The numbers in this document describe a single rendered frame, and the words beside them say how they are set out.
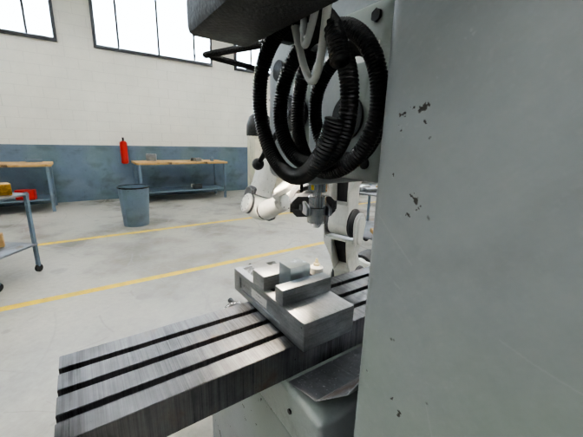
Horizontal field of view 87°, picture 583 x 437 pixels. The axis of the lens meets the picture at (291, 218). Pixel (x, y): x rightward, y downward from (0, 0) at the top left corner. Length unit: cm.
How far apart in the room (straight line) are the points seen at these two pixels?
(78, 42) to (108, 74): 71
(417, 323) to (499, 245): 11
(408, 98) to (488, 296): 18
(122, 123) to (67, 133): 107
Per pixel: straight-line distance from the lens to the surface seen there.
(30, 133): 813
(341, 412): 74
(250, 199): 116
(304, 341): 71
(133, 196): 540
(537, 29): 29
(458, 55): 31
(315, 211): 77
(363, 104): 51
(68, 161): 811
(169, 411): 68
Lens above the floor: 140
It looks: 14 degrees down
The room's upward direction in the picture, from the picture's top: 2 degrees clockwise
